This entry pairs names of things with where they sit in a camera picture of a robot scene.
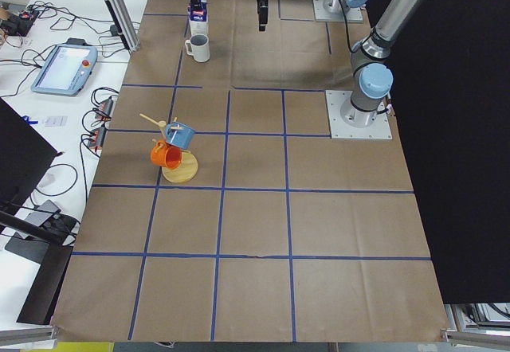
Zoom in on blue white milk carton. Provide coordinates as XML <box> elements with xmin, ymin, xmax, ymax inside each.
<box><xmin>187</xmin><ymin>0</ymin><xmax>209</xmax><ymax>36</ymax></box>

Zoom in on white ceramic mug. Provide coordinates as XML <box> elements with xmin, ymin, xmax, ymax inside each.
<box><xmin>184</xmin><ymin>34</ymin><xmax>210</xmax><ymax>63</ymax></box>

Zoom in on blue mug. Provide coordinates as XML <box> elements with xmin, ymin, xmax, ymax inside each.
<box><xmin>164</xmin><ymin>121</ymin><xmax>195</xmax><ymax>150</ymax></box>

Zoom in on teach pendant tablet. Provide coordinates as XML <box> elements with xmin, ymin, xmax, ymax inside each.
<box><xmin>31</xmin><ymin>44</ymin><xmax>98</xmax><ymax>96</ymax></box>

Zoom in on black usb hub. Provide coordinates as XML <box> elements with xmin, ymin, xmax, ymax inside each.
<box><xmin>95</xmin><ymin>97</ymin><xmax>114</xmax><ymax>121</ymax></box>

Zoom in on orange mug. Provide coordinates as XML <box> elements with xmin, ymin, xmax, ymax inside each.
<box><xmin>150</xmin><ymin>140</ymin><xmax>182</xmax><ymax>170</ymax></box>

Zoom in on wooden mug tree stand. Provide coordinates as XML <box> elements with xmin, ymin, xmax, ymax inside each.
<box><xmin>139</xmin><ymin>113</ymin><xmax>198</xmax><ymax>183</ymax></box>

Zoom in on black monitor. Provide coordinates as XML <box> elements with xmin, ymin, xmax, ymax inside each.
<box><xmin>0</xmin><ymin>101</ymin><xmax>57</xmax><ymax>215</ymax></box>

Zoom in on aluminium frame post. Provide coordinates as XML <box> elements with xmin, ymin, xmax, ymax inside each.
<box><xmin>104</xmin><ymin>0</ymin><xmax>140</xmax><ymax>53</ymax></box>

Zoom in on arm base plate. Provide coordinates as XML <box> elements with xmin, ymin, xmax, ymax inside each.
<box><xmin>312</xmin><ymin>0</ymin><xmax>363</xmax><ymax>23</ymax></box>
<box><xmin>325</xmin><ymin>90</ymin><xmax>392</xmax><ymax>140</ymax></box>

